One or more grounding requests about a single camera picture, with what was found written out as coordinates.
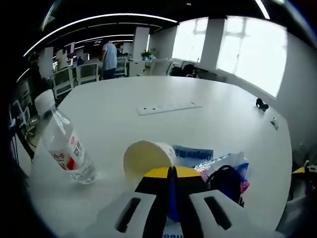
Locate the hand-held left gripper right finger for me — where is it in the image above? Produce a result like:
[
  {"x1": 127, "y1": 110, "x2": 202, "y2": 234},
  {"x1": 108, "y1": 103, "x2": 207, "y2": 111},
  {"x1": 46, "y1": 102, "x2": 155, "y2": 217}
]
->
[{"x1": 173, "y1": 166, "x2": 273, "y2": 238}]

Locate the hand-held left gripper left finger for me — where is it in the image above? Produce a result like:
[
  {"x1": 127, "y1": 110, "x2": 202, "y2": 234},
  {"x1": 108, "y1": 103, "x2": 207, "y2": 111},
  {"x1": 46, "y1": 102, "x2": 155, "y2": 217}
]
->
[{"x1": 96, "y1": 166, "x2": 174, "y2": 238}]

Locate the blue tissue pack item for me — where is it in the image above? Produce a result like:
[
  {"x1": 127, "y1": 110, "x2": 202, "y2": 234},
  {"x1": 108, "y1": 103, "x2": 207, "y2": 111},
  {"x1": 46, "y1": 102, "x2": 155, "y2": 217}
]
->
[{"x1": 166, "y1": 151, "x2": 251, "y2": 223}]

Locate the blue print plastic bag item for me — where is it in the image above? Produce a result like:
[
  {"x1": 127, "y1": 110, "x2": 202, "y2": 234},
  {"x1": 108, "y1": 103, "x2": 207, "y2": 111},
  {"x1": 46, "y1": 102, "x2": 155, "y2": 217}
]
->
[{"x1": 172, "y1": 145, "x2": 214, "y2": 167}]

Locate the black cable loop item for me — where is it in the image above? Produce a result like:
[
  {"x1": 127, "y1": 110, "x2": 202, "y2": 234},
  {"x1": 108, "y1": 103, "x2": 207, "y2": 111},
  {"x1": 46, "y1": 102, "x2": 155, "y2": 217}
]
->
[{"x1": 209, "y1": 165, "x2": 245, "y2": 208}]

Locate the white paper cup item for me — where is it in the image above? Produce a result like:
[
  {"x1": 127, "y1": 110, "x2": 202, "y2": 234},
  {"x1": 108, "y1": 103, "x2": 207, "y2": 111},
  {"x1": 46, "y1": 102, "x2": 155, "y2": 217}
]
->
[{"x1": 123, "y1": 140, "x2": 178, "y2": 183}]

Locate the clear water bottle item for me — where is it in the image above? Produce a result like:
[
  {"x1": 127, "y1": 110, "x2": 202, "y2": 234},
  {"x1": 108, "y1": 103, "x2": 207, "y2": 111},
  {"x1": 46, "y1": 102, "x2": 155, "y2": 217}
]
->
[{"x1": 34, "y1": 89, "x2": 97, "y2": 185}]

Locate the group of background office chairs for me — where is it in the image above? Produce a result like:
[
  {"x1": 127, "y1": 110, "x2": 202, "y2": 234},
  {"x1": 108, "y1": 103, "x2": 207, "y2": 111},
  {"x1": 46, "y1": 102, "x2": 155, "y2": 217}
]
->
[{"x1": 52, "y1": 60, "x2": 129, "y2": 97}]

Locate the small black object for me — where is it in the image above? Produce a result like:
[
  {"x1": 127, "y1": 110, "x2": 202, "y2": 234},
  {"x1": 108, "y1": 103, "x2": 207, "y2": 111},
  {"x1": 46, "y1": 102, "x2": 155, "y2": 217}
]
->
[{"x1": 255, "y1": 98, "x2": 269, "y2": 112}]

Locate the white table socket panel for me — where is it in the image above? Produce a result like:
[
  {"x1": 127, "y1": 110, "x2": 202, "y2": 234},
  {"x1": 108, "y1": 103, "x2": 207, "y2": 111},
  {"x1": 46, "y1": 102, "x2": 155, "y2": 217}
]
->
[{"x1": 136, "y1": 101, "x2": 203, "y2": 117}]

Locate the white table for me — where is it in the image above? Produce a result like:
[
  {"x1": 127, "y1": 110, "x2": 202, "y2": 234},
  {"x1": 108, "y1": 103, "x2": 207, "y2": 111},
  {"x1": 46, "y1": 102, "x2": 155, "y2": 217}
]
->
[{"x1": 29, "y1": 75, "x2": 293, "y2": 238}]

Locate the green potted plant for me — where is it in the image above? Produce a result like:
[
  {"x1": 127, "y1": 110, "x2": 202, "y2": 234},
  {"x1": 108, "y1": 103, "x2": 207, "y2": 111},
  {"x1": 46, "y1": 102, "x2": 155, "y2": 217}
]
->
[{"x1": 141, "y1": 49, "x2": 157, "y2": 61}]

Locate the curved ceiling light strip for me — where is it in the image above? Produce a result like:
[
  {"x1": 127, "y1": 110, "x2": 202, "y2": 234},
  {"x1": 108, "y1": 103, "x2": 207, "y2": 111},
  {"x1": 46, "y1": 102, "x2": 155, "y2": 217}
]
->
[{"x1": 23, "y1": 13, "x2": 180, "y2": 57}]

